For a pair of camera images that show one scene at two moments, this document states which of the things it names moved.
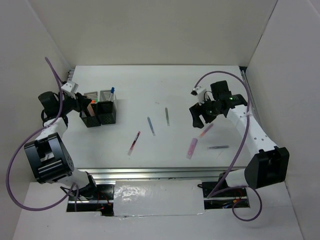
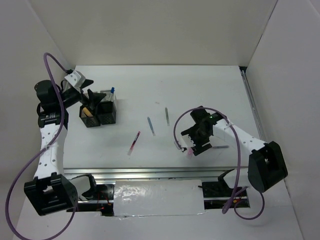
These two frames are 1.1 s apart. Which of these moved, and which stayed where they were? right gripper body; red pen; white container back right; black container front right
Moved: right gripper body
Stayed: red pen; black container front right; white container back right
